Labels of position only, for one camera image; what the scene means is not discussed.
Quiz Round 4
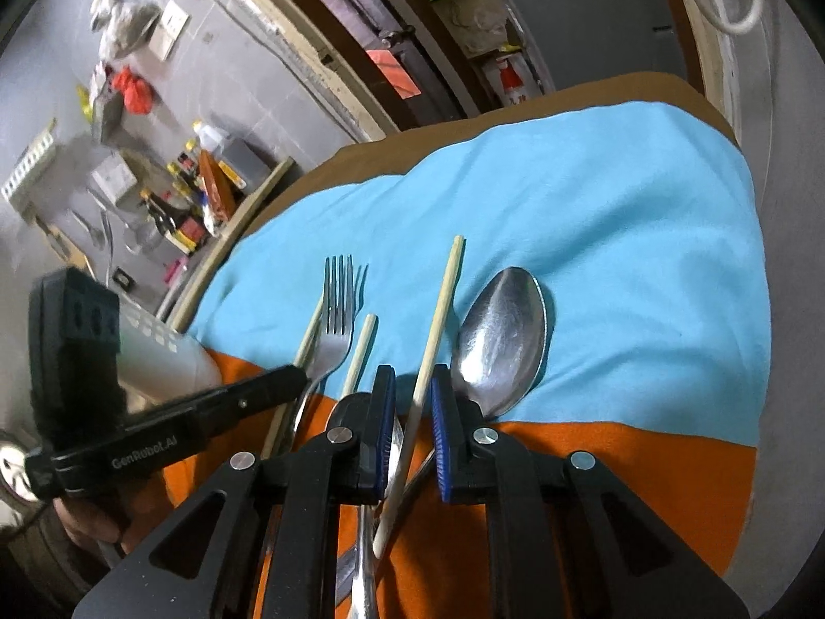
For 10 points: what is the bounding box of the red plastic bag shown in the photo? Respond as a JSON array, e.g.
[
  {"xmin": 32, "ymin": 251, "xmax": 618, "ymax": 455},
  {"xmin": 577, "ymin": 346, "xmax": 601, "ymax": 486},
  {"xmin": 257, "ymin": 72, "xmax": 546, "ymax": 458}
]
[{"xmin": 112, "ymin": 66, "xmax": 154, "ymax": 115}]

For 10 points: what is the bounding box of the person's left hand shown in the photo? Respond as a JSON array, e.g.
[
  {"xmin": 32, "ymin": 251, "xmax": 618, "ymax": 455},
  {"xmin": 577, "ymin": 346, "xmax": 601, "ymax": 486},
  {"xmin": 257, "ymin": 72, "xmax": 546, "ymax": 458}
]
[{"xmin": 53, "ymin": 497, "xmax": 143, "ymax": 553}]

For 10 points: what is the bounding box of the wooden knife board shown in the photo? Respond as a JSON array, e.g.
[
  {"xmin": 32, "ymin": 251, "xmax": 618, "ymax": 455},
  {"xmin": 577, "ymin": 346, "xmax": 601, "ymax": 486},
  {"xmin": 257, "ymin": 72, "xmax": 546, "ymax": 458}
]
[{"xmin": 32, "ymin": 215, "xmax": 96, "ymax": 280}]

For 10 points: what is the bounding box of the grey cabinet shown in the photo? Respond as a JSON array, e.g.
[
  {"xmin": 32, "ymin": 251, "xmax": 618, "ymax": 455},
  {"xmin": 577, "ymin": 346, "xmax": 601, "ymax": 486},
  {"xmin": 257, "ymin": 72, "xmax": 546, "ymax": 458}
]
[{"xmin": 507, "ymin": 0, "xmax": 702, "ymax": 91}]

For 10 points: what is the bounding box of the mesh strainer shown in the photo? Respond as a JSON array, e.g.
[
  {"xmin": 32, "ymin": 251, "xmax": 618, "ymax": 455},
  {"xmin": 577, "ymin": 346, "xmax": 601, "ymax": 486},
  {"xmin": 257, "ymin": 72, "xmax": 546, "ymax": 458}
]
[{"xmin": 85, "ymin": 186, "xmax": 153, "ymax": 254}]

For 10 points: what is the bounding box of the small silver spoon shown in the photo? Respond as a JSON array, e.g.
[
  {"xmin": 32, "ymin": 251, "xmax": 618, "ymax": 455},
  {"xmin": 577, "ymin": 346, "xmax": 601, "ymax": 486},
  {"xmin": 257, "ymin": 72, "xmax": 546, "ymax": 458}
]
[{"xmin": 346, "ymin": 391, "xmax": 408, "ymax": 619}]

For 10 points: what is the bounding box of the hanging clear plastic bag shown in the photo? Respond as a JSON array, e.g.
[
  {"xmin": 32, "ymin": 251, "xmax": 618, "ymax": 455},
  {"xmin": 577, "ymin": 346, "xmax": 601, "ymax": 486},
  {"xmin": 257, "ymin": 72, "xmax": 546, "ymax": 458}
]
[{"xmin": 90, "ymin": 0, "xmax": 161, "ymax": 61}]

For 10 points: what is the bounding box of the grey wall shelf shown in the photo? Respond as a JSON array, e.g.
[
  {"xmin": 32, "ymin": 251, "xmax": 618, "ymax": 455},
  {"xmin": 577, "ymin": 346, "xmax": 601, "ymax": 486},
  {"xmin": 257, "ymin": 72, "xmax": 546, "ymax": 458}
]
[{"xmin": 91, "ymin": 81, "xmax": 124, "ymax": 144}]

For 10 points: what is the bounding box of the white plastic utensil holder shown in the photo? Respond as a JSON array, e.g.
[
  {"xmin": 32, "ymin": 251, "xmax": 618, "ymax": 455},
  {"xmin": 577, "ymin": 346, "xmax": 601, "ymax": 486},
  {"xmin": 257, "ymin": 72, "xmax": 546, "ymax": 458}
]
[{"xmin": 118, "ymin": 299, "xmax": 222, "ymax": 414}]

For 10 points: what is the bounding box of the wall socket plate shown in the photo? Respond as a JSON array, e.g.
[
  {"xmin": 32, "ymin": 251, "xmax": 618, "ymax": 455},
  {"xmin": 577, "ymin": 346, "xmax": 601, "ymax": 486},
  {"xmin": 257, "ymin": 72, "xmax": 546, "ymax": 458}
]
[{"xmin": 148, "ymin": 0, "xmax": 190, "ymax": 61}]

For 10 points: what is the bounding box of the orange snack packet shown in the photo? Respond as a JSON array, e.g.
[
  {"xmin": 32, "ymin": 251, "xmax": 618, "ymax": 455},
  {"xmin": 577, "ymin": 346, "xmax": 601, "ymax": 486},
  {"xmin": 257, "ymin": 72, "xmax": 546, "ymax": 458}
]
[{"xmin": 199, "ymin": 150, "xmax": 236, "ymax": 222}]

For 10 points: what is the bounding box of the striped cloth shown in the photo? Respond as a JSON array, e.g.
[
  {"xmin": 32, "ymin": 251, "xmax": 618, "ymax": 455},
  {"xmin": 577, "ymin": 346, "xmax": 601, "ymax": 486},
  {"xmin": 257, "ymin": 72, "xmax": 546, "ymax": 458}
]
[{"xmin": 189, "ymin": 73, "xmax": 770, "ymax": 573}]

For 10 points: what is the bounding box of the large oil jug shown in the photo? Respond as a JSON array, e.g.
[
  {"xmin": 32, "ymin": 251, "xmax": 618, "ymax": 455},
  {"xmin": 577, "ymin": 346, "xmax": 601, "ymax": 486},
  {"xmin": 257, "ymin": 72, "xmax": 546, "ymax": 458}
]
[{"xmin": 192, "ymin": 120, "xmax": 270, "ymax": 194}]

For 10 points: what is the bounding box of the red white bottle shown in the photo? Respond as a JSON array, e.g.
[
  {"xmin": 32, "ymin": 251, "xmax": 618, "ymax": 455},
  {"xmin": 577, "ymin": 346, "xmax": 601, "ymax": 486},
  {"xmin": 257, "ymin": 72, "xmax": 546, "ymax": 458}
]
[{"xmin": 497, "ymin": 57, "xmax": 530, "ymax": 105}]

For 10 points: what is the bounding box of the wooden chopstick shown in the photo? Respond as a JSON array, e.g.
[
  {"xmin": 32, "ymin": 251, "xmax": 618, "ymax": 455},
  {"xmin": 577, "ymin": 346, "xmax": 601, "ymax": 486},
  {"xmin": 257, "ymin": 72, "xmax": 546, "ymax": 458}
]
[
  {"xmin": 372, "ymin": 235, "xmax": 466, "ymax": 560},
  {"xmin": 261, "ymin": 298, "xmax": 323, "ymax": 460},
  {"xmin": 341, "ymin": 313, "xmax": 377, "ymax": 398}
]

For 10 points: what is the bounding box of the silver fork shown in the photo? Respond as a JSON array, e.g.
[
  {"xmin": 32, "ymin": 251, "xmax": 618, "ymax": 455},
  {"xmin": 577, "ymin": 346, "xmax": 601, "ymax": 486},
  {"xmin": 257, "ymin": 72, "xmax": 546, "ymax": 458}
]
[{"xmin": 274, "ymin": 256, "xmax": 355, "ymax": 454}]

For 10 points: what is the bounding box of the white wall box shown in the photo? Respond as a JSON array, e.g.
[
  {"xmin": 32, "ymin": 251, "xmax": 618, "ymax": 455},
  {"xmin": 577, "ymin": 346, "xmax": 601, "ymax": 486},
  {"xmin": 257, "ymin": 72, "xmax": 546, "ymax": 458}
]
[{"xmin": 91, "ymin": 152, "xmax": 138, "ymax": 205}]

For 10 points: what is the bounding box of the dark soy sauce bottle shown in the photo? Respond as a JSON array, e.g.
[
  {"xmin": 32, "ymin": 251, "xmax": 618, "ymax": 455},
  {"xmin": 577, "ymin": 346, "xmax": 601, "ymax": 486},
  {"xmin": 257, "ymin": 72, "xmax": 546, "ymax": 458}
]
[{"xmin": 140, "ymin": 187, "xmax": 207, "ymax": 254}]

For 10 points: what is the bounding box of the white wall basket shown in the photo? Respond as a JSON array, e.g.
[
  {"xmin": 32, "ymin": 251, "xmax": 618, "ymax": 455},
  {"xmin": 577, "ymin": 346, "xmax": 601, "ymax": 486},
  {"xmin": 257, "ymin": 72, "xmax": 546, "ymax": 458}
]
[{"xmin": 2, "ymin": 119, "xmax": 57, "ymax": 213}]

